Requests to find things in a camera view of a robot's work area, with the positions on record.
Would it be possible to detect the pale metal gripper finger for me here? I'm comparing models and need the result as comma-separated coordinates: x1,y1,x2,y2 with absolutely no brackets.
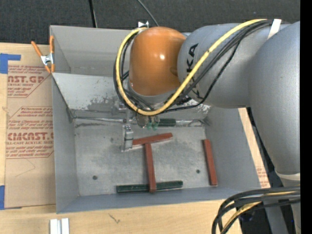
121,140,134,153
124,124,135,141

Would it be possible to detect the red-brown flat block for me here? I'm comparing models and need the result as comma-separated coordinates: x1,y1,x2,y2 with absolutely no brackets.
144,143,157,194
132,132,174,146
202,139,218,187

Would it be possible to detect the dark green flat block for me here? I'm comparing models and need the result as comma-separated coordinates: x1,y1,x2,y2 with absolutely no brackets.
157,118,177,127
116,180,184,194

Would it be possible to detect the grey metal bin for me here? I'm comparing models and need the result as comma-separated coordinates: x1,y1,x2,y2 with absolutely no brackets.
49,25,263,214

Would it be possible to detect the brown cardboard board, red print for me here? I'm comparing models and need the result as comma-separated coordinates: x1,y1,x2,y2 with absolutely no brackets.
0,42,271,210

